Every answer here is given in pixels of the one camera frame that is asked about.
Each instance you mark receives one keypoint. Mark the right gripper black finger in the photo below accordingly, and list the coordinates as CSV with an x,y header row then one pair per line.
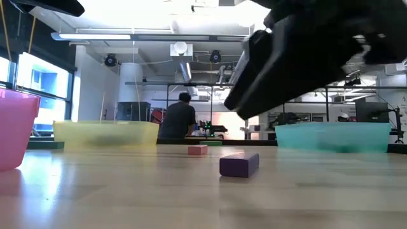
x,y
254,60
302,70

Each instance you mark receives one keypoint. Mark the blue-purple wooden block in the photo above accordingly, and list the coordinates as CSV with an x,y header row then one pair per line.
x,y
238,167

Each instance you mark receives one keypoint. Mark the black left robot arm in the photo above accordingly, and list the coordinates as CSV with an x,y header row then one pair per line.
x,y
54,6

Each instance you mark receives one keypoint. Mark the black background robot arm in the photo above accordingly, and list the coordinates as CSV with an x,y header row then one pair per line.
x,y
286,119

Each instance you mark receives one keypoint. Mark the black ceiling speaker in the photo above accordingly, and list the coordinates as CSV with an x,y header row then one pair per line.
x,y
110,60
215,56

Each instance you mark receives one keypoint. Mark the black ceiling spotlights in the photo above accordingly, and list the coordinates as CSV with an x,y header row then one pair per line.
x,y
352,81

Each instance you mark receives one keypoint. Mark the person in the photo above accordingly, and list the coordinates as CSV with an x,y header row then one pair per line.
x,y
178,117
343,117

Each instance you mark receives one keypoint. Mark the grey overhead beam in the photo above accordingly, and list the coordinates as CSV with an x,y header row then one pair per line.
x,y
190,38

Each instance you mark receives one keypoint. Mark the white ceiling device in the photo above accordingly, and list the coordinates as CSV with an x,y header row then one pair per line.
x,y
181,48

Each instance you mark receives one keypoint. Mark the black monitor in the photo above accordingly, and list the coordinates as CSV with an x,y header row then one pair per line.
x,y
372,112

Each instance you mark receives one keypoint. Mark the teal translucent plastic bin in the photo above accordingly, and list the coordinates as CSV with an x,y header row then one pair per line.
x,y
365,135

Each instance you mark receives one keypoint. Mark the green wooden block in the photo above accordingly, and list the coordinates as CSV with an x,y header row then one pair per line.
x,y
210,143
47,145

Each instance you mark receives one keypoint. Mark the pink wooden block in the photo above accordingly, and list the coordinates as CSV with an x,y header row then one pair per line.
x,y
197,150

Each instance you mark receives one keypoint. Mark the black monitor stand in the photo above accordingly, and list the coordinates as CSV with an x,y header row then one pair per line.
x,y
397,124

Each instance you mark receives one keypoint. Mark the red equipment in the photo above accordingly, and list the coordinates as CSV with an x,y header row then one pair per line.
x,y
156,116

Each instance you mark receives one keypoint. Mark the black equipment cabinet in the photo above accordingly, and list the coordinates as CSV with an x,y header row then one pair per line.
x,y
133,111

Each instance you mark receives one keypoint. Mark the pale wooden stick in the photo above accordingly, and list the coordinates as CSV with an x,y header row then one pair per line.
x,y
101,108

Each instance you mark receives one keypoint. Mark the long ceiling light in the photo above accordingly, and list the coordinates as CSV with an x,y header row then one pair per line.
x,y
95,36

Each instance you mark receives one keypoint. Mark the yellow translucent plastic bin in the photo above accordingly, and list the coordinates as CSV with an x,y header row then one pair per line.
x,y
79,133

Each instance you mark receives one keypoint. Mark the pink translucent plastic bin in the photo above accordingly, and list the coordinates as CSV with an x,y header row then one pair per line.
x,y
16,133

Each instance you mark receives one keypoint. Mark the black metal rack frame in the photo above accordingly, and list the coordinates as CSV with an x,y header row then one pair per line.
x,y
326,105

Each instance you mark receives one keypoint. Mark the white wall air unit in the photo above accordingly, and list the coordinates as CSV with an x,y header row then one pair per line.
x,y
395,68

